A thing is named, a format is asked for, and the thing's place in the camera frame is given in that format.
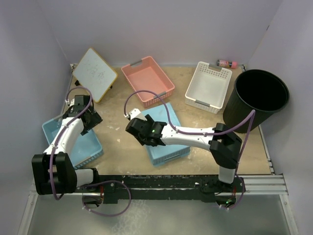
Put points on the white plastic basket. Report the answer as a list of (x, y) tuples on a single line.
[(208, 87)]

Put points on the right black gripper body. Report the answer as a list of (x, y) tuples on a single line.
[(148, 120)]

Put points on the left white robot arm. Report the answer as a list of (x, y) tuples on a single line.
[(53, 170)]

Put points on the blue plastic basket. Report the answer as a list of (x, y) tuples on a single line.
[(86, 149), (161, 155)]

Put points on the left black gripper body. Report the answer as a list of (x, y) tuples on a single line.
[(94, 120)]

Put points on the large black plastic bin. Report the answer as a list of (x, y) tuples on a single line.
[(257, 90)]

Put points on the yellow framed whiteboard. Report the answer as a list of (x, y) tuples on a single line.
[(95, 74)]

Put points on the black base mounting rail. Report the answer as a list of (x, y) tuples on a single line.
[(205, 188)]

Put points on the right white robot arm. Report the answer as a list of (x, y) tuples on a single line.
[(224, 145)]

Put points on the pink plastic basket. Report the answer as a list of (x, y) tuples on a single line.
[(146, 74)]

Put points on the small pink capped bottle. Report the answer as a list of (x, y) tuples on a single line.
[(227, 64)]

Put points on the aluminium table frame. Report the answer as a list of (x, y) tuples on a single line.
[(263, 210)]

